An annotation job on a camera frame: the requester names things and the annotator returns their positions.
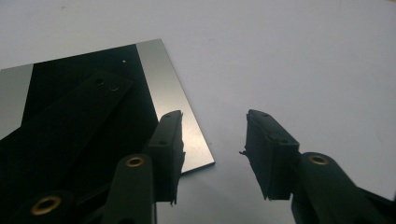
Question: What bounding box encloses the white table cover sheet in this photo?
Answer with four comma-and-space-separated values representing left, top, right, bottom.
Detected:
0, 0, 396, 224

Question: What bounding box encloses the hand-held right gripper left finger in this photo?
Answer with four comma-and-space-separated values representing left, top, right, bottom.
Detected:
102, 110, 187, 224

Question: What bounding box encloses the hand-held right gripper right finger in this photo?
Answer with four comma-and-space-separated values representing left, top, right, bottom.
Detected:
239, 108, 396, 224

